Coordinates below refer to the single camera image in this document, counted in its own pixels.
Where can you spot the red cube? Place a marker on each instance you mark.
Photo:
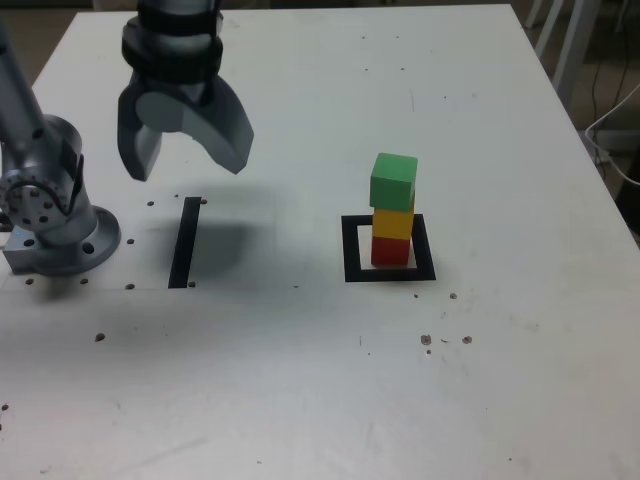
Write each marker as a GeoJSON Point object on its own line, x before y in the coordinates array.
{"type": "Point", "coordinates": [390, 252]}

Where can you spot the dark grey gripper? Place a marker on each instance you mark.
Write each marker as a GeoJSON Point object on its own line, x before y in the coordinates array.
{"type": "Point", "coordinates": [185, 90]}

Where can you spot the yellow cube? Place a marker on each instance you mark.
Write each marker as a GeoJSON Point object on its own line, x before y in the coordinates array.
{"type": "Point", "coordinates": [392, 225]}

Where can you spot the white furniture frame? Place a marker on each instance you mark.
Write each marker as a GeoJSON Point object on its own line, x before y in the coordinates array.
{"type": "Point", "coordinates": [567, 40]}

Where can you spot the green cube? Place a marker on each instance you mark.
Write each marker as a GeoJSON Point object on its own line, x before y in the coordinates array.
{"type": "Point", "coordinates": [392, 182]}

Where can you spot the black tape strip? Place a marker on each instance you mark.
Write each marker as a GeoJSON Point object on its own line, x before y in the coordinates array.
{"type": "Point", "coordinates": [184, 245]}

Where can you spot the black tape square outline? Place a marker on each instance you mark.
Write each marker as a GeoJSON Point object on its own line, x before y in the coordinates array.
{"type": "Point", "coordinates": [350, 250]}

